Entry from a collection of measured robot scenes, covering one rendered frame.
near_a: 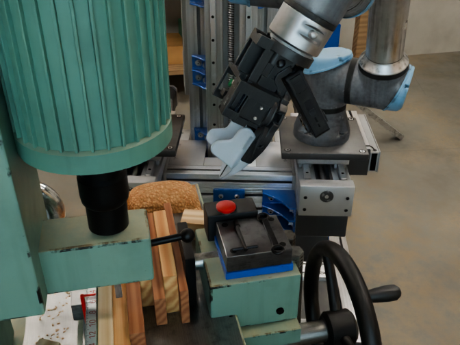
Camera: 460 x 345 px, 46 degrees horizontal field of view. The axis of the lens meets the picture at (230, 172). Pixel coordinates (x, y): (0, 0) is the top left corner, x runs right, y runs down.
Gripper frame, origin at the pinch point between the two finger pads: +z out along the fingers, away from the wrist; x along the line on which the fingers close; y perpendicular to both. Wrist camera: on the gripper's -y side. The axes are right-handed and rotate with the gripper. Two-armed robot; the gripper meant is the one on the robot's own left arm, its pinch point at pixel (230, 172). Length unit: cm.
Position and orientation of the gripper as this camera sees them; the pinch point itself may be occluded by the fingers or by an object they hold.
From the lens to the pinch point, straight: 79.2
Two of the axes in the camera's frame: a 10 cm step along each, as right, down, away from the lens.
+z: -4.9, 8.0, 3.6
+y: -8.5, -3.4, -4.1
